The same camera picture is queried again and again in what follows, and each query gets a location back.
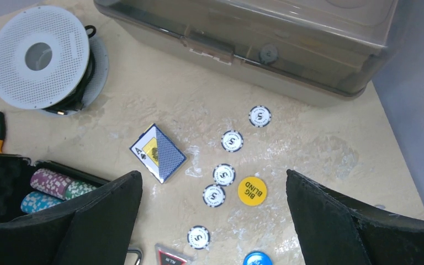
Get white blue chip five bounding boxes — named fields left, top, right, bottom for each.
left=187, top=225, right=210, bottom=250

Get translucent brown storage box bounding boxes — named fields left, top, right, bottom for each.
left=94, top=1, right=409, bottom=106

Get light blue chip stack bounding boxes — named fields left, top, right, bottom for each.
left=20, top=191, right=63, bottom=214

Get red triangular all-in marker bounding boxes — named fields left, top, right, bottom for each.
left=155, top=243, right=193, bottom=265

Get white blue chip one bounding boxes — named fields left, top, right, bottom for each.
left=248, top=105, right=272, bottom=128

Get white blue chip three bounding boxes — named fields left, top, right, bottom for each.
left=213, top=163, right=236, bottom=187

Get blue playing card deck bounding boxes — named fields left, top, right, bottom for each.
left=130, top=124, right=187, bottom=184

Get purple chip stack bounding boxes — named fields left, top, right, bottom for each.
left=30, top=168, right=74, bottom=200

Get white perforated cable spool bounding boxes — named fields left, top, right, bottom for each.
left=0, top=6, right=109, bottom=116

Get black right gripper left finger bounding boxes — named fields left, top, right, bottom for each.
left=0, top=171, right=142, bottom=264

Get yellow big blind button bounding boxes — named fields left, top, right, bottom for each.
left=237, top=176, right=267, bottom=206

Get black poker set case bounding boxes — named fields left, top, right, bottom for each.
left=0, top=152, right=142, bottom=265

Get white blue chip two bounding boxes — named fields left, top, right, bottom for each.
left=221, top=130, right=244, bottom=152

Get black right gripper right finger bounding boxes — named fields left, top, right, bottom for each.
left=286, top=169, right=424, bottom=264

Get white blue chip four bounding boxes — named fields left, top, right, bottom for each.
left=202, top=184, right=226, bottom=208

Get blue small blind button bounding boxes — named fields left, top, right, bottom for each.
left=243, top=251, right=273, bottom=265

